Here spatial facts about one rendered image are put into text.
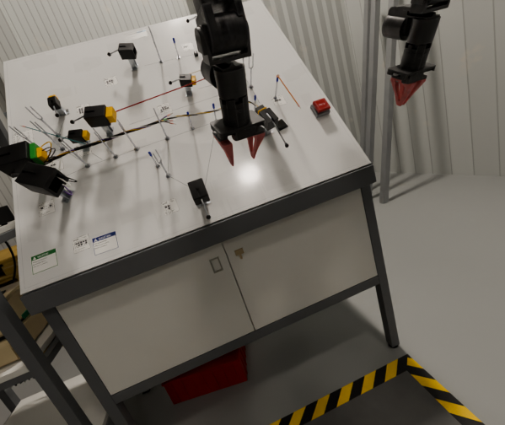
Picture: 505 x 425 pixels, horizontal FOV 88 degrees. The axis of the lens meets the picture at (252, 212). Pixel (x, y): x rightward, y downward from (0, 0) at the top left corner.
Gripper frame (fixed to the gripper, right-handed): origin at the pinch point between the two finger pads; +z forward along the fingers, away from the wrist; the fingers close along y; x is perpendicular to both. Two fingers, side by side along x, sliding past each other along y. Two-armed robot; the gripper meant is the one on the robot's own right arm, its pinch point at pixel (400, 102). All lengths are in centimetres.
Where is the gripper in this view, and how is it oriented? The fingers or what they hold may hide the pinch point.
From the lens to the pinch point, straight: 90.5
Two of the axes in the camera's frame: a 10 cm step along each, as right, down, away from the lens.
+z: 1.0, 7.1, 7.0
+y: -8.9, 3.7, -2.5
